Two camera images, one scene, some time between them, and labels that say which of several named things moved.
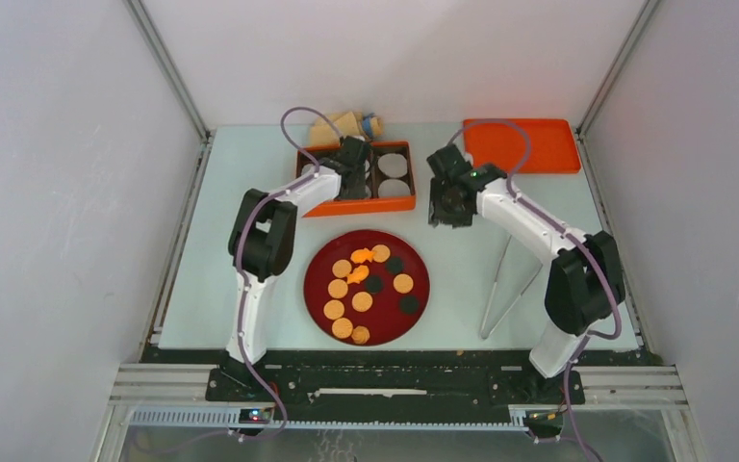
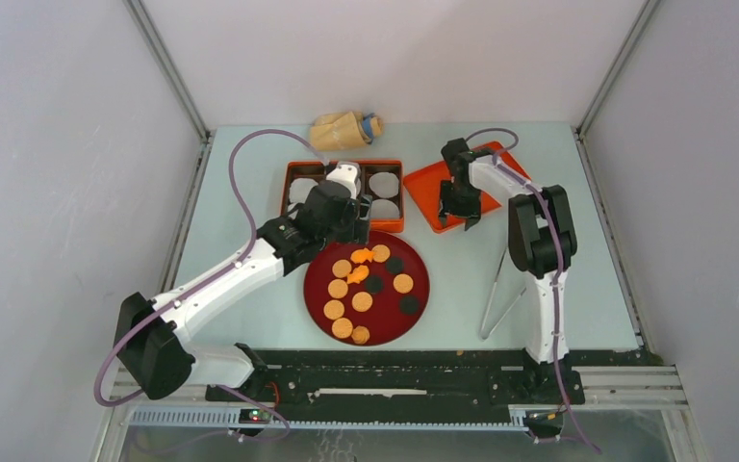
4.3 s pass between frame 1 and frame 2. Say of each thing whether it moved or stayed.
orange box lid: moved
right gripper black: stayed
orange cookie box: moved
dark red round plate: stayed
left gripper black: moved
